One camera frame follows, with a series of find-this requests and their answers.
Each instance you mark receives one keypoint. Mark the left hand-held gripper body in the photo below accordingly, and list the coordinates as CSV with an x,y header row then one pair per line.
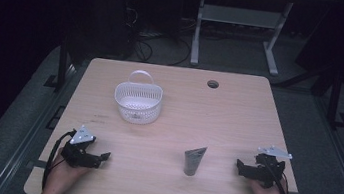
x,y
82,137

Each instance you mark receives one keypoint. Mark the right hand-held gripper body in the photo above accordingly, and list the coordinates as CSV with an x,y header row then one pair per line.
x,y
268,168

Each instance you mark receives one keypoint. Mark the grey squeeze tube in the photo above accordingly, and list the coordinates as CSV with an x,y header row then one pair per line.
x,y
192,162

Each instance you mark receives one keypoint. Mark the white plastic basket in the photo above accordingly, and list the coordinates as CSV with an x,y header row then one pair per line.
x,y
137,104

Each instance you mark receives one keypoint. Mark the black metal stand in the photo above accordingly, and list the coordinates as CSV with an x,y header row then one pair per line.
x,y
62,65
335,98

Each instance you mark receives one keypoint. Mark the dark computer tower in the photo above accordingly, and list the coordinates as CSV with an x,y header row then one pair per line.
x,y
102,24

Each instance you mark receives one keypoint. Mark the white metal stand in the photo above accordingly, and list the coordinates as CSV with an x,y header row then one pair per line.
x,y
237,16

